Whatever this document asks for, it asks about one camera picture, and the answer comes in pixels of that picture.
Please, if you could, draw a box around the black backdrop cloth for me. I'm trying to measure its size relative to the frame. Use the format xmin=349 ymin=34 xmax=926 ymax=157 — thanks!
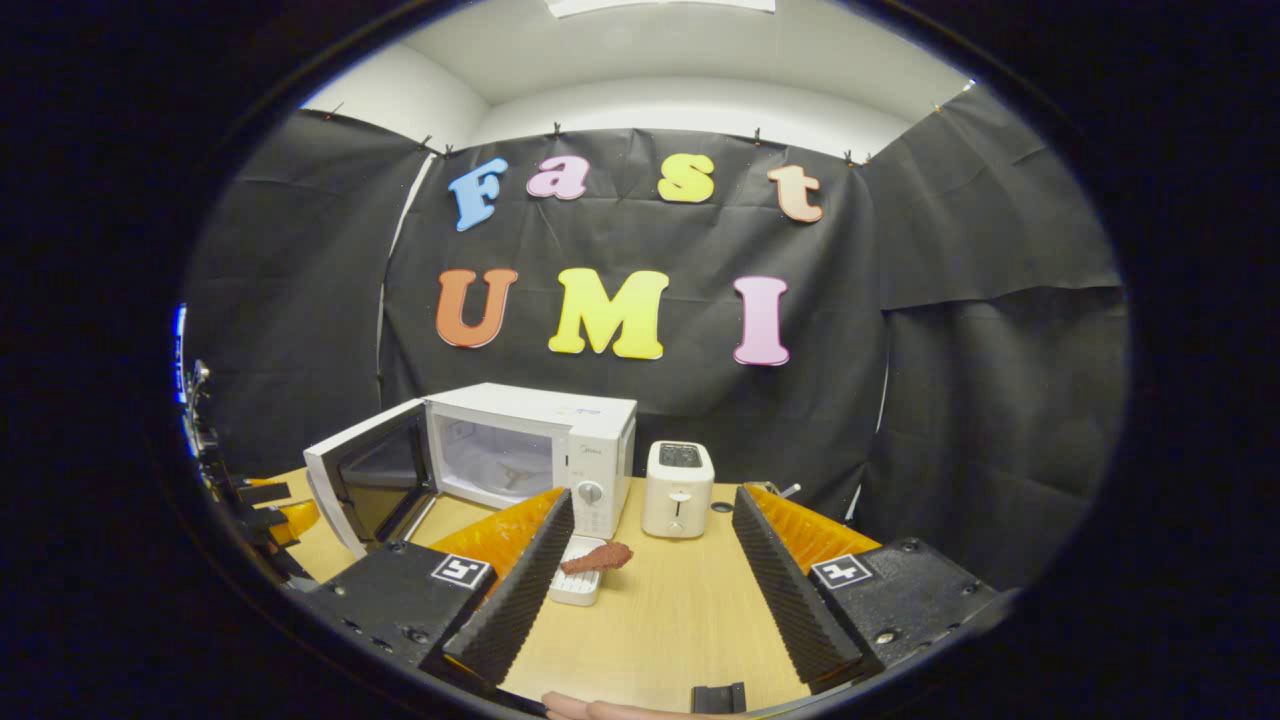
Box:
xmin=183 ymin=85 xmax=1133 ymax=593

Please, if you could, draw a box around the large ceiling light panel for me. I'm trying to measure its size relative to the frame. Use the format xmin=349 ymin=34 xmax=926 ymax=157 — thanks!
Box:
xmin=547 ymin=0 xmax=777 ymax=19

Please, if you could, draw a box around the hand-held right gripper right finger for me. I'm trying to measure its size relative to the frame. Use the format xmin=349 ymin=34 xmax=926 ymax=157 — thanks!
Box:
xmin=731 ymin=484 xmax=1006 ymax=696

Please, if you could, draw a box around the white microwave oven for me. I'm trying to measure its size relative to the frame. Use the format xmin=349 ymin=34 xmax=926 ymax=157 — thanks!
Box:
xmin=303 ymin=382 xmax=639 ymax=560

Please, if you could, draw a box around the white printed board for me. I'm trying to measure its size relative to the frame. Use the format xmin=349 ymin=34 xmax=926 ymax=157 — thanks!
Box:
xmin=172 ymin=303 xmax=201 ymax=461

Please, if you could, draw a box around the white toaster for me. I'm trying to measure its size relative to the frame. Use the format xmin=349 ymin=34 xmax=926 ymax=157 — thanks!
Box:
xmin=641 ymin=440 xmax=716 ymax=541

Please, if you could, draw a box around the white rectangular dish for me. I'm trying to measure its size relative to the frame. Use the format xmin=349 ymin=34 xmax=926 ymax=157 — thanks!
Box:
xmin=547 ymin=535 xmax=608 ymax=608

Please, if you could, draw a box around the reddish brown drumstick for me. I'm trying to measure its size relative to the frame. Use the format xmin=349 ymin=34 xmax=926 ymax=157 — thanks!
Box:
xmin=560 ymin=541 xmax=635 ymax=576

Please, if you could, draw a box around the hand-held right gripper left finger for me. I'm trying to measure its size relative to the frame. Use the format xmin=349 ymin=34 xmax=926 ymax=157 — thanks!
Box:
xmin=281 ymin=486 xmax=578 ymax=689

